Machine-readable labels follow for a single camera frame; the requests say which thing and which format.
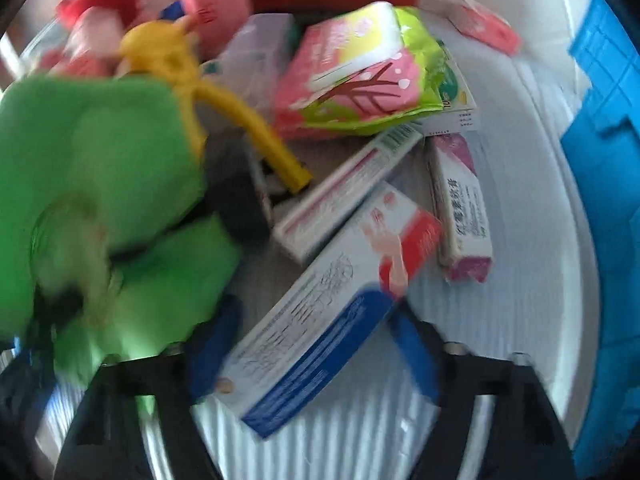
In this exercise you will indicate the pink and green wipes pack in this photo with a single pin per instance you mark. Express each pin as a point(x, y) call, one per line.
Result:
point(350, 70)

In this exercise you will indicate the green fabric pouch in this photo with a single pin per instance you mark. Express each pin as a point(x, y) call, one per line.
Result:
point(110, 160)

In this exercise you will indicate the pink tissue pack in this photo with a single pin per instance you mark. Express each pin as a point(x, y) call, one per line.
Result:
point(485, 25)

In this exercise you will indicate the white blue red carton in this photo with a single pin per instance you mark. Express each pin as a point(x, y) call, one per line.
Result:
point(325, 310)

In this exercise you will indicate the clear plastic case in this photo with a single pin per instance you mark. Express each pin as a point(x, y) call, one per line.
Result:
point(257, 55)

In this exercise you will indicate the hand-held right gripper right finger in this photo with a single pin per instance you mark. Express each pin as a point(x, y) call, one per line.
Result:
point(415, 360)

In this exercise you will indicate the blue plastic crate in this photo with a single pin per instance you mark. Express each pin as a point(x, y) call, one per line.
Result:
point(605, 210)

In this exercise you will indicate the purple and white carton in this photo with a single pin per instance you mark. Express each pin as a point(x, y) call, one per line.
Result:
point(460, 205)

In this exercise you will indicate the yellow plastic tongs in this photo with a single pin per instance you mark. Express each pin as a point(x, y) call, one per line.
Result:
point(225, 105)

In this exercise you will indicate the tall pink carton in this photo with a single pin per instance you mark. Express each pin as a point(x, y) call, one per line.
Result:
point(210, 5)

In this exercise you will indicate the pile of medicine boxes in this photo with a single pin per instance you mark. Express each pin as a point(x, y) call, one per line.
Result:
point(340, 195)

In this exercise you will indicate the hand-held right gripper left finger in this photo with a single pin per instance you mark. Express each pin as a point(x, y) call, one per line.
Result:
point(210, 360)

